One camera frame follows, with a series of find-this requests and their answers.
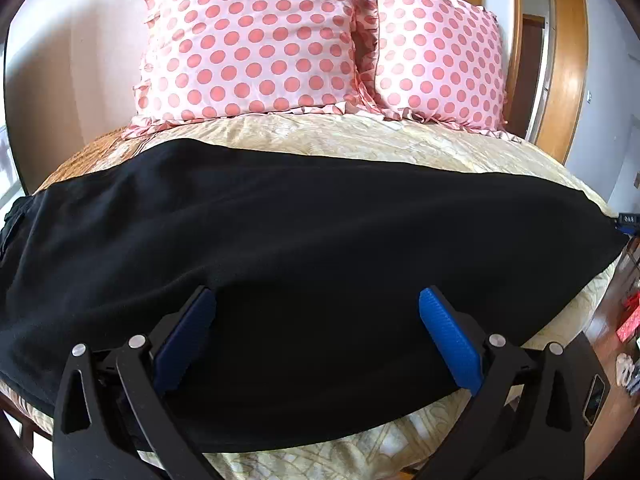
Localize dark wooden bed frame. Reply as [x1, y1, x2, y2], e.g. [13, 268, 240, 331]
[0, 380, 54, 466]

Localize black pants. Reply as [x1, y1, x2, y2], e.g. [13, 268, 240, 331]
[0, 138, 628, 453]

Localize black gold-rimmed device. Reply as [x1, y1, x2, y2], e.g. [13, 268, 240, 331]
[575, 335, 612, 463]

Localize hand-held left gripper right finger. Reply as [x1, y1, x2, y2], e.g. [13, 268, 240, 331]
[418, 286, 591, 480]

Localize small pink polka dot pillow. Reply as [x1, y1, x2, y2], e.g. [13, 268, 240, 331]
[350, 0, 523, 142]

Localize red box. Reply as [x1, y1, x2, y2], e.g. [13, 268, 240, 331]
[615, 292, 640, 344]

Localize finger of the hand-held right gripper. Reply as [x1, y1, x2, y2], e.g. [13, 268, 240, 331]
[613, 212, 640, 236]

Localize white plastic object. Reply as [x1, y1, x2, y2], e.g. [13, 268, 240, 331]
[614, 352, 640, 387]

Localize wooden door frame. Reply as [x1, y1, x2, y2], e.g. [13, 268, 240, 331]
[533, 0, 589, 163]

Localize large pink polka dot pillow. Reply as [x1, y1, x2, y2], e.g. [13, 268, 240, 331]
[122, 0, 378, 141]

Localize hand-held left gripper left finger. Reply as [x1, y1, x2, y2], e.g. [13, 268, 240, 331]
[52, 286, 224, 480]

